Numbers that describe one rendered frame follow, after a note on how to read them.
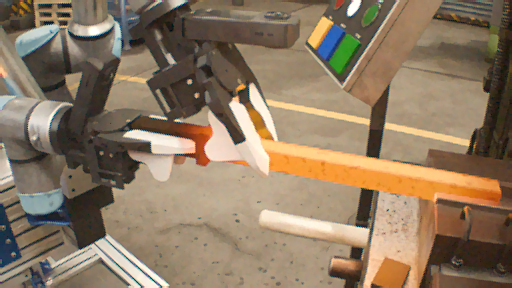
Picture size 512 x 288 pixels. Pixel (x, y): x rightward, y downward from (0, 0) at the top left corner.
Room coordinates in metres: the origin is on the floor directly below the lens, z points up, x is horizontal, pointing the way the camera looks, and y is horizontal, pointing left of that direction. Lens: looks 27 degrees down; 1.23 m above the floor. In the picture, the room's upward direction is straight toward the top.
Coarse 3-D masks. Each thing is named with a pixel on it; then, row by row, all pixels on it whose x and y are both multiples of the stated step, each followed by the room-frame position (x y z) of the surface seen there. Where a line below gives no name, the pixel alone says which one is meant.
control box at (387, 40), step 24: (336, 0) 1.05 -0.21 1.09; (360, 0) 0.91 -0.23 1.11; (384, 0) 0.81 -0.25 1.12; (408, 0) 0.76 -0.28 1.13; (432, 0) 0.77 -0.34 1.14; (336, 24) 0.96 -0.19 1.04; (360, 24) 0.85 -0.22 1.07; (384, 24) 0.76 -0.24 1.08; (408, 24) 0.76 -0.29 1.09; (312, 48) 1.01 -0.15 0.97; (336, 48) 0.88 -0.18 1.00; (360, 48) 0.78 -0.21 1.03; (384, 48) 0.76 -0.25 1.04; (408, 48) 0.76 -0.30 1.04; (360, 72) 0.75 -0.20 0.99; (384, 72) 0.76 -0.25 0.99; (360, 96) 0.75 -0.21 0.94
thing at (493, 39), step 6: (498, 0) 4.58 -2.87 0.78; (498, 6) 4.57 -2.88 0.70; (492, 12) 4.61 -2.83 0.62; (498, 12) 4.57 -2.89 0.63; (492, 18) 4.60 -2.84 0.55; (498, 18) 4.56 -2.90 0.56; (492, 24) 4.60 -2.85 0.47; (498, 24) 4.55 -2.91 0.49; (492, 30) 4.59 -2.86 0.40; (492, 36) 4.59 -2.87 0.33; (492, 42) 4.58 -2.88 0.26; (492, 48) 4.58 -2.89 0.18; (486, 54) 4.61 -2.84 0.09; (492, 54) 4.57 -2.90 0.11; (486, 60) 4.60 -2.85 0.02; (492, 60) 4.56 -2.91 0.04
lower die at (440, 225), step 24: (432, 168) 0.40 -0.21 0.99; (456, 168) 0.40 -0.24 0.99; (480, 168) 0.40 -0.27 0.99; (504, 168) 0.42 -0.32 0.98; (432, 216) 0.32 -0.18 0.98; (456, 216) 0.31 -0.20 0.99; (480, 216) 0.30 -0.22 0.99; (504, 216) 0.30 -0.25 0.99; (432, 240) 0.29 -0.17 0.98; (456, 240) 0.28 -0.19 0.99; (480, 240) 0.27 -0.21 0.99; (504, 240) 0.27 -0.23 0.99; (432, 264) 0.28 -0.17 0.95; (480, 264) 0.27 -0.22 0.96
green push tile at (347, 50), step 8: (344, 40) 0.85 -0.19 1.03; (352, 40) 0.82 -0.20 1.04; (344, 48) 0.83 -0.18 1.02; (352, 48) 0.80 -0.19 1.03; (336, 56) 0.84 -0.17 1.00; (344, 56) 0.81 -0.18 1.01; (352, 56) 0.78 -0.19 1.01; (336, 64) 0.82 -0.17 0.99; (344, 64) 0.79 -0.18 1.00; (336, 72) 0.80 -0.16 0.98
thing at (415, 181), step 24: (144, 120) 0.47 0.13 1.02; (264, 144) 0.42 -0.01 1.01; (288, 144) 0.42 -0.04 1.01; (288, 168) 0.39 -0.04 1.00; (312, 168) 0.38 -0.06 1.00; (336, 168) 0.38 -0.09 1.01; (360, 168) 0.37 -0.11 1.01; (384, 168) 0.37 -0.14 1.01; (408, 168) 0.37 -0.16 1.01; (408, 192) 0.35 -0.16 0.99; (432, 192) 0.34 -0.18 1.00; (456, 192) 0.33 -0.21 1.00; (480, 192) 0.33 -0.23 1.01
